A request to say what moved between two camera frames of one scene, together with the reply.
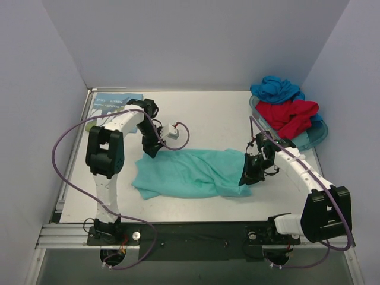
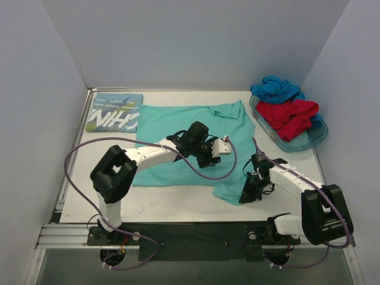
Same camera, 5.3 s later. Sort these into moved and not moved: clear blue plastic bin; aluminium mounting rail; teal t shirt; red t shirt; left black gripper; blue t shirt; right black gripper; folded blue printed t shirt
Moved: left black gripper; right black gripper; teal t shirt
Not moved: red t shirt; folded blue printed t shirt; blue t shirt; clear blue plastic bin; aluminium mounting rail
